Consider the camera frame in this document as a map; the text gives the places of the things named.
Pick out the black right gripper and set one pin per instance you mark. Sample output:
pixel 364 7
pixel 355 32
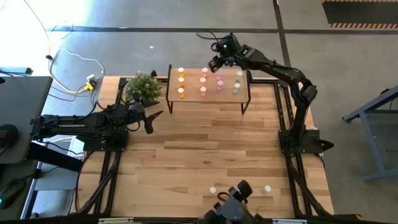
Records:
pixel 227 51

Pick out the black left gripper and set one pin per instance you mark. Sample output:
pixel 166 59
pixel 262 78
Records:
pixel 136 112

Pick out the teal translucent pill bottle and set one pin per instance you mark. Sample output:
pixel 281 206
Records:
pixel 239 73
pixel 266 188
pixel 237 85

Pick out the orange translucent pill bottle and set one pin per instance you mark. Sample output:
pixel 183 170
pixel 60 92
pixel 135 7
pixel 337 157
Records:
pixel 180 90
pixel 181 79
pixel 181 69

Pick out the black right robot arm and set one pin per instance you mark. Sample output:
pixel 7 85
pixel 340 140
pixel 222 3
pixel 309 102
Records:
pixel 280 71

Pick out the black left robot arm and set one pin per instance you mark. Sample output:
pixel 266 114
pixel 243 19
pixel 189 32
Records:
pixel 71 126

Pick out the artificial green potted plant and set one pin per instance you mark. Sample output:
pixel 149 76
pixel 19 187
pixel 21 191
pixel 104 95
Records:
pixel 143 87

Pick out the yellow power plug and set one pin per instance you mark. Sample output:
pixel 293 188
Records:
pixel 89 86

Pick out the white power adapter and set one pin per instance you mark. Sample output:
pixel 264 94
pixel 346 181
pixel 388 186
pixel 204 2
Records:
pixel 90 77

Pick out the black desk support bar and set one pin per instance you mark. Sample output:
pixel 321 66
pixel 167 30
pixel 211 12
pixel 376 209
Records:
pixel 53 157

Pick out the grey metal platform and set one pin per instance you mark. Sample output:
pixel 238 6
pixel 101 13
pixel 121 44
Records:
pixel 56 179

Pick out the black grey handheld device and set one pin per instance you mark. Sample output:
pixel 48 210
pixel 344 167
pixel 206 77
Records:
pixel 231 211

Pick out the small black floor plug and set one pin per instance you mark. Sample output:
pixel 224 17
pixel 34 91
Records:
pixel 48 57

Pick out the grey side desk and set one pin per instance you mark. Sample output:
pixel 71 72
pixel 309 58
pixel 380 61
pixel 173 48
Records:
pixel 25 109

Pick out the black power brick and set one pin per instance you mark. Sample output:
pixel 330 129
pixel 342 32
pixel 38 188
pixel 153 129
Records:
pixel 28 71

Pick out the hazard striped black mat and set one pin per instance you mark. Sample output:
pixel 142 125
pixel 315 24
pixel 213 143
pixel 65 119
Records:
pixel 357 12

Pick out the black cap gold logo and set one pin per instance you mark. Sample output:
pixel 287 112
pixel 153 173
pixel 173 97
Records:
pixel 7 135

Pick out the black computer mouse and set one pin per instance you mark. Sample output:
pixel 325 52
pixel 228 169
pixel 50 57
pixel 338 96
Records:
pixel 9 196

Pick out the blue-grey metal stand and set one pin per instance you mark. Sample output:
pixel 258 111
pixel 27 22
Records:
pixel 373 146

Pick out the wooden shelf black metal frame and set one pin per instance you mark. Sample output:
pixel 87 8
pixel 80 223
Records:
pixel 192 96

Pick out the black aluminium rig frame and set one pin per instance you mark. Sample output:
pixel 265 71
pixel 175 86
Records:
pixel 282 82

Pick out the silver metal bracket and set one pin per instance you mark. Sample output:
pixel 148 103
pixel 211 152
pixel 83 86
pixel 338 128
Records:
pixel 115 220
pixel 289 221

